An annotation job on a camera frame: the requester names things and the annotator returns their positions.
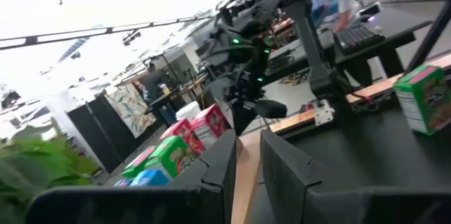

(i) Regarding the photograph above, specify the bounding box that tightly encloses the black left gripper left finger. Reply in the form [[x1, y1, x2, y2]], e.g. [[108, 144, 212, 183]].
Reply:
[[168, 128, 238, 224]]

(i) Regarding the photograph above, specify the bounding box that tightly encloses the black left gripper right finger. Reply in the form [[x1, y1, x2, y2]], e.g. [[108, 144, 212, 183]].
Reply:
[[259, 129, 322, 224]]

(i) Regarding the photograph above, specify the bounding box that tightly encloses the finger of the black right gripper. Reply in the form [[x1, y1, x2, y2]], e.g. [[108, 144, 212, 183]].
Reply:
[[232, 102, 261, 137], [255, 99, 288, 119]]

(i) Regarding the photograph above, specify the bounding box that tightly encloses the green Apple Jacks cereal box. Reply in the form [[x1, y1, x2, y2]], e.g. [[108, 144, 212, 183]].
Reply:
[[393, 63, 449, 137], [144, 135, 194, 179], [122, 145, 159, 179]]

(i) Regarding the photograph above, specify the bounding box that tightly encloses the white bucket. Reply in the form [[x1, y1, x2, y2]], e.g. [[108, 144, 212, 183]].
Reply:
[[175, 100, 202, 122]]

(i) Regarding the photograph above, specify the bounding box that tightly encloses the floral patterned cloth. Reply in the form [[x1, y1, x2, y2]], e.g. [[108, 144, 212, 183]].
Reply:
[[104, 82, 157, 139]]

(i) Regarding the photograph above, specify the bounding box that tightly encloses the black computer keyboard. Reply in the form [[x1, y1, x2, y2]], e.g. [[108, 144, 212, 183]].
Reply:
[[333, 22, 385, 55]]

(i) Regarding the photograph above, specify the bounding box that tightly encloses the black room divider panel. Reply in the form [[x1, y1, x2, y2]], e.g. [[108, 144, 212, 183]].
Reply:
[[66, 94, 124, 175]]

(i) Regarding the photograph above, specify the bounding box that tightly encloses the black computer desk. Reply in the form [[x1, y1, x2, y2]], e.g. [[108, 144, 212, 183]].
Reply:
[[267, 4, 435, 89]]

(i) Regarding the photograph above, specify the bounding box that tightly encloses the potted green plant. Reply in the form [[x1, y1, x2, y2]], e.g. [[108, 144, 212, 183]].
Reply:
[[0, 117, 100, 224]]

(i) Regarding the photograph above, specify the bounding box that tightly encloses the yellow floor cable bundle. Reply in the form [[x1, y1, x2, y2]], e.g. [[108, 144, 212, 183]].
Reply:
[[280, 70, 311, 87]]

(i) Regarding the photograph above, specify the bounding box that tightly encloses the grey metal corner bracket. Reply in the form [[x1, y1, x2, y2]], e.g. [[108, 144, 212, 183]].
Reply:
[[314, 99, 335, 127]]

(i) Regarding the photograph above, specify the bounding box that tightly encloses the black overhead rail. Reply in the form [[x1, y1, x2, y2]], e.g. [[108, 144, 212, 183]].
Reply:
[[0, 15, 216, 51]]

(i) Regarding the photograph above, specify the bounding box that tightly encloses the black round ceiling camera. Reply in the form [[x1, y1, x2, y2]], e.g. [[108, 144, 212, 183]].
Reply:
[[1, 89, 22, 110]]

